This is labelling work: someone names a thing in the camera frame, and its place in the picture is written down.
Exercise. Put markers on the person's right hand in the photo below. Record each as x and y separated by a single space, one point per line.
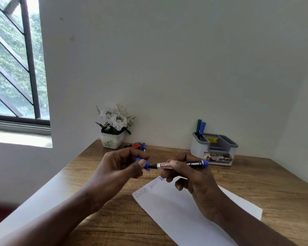
197 184

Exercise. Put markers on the thin blue-capped pen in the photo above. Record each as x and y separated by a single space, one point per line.
202 128

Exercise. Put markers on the potted white artificial flowers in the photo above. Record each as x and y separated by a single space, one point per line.
113 143

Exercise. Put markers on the pile of colored markers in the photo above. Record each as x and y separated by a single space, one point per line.
136 145

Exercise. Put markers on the white paper sheet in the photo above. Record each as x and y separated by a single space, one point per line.
174 217

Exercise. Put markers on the thick blue marker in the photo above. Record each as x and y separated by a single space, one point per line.
164 165

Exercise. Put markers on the gray desk organizer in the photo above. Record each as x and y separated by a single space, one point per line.
197 148

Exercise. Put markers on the person's left hand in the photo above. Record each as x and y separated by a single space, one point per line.
113 174

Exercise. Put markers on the thin green-capped marker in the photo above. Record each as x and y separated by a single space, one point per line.
199 125

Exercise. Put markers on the person's left forearm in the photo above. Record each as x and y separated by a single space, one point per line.
54 222

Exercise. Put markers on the thick blue marker cap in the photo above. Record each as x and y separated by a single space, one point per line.
138 159

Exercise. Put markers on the barred window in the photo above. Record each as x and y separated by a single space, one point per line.
5 61

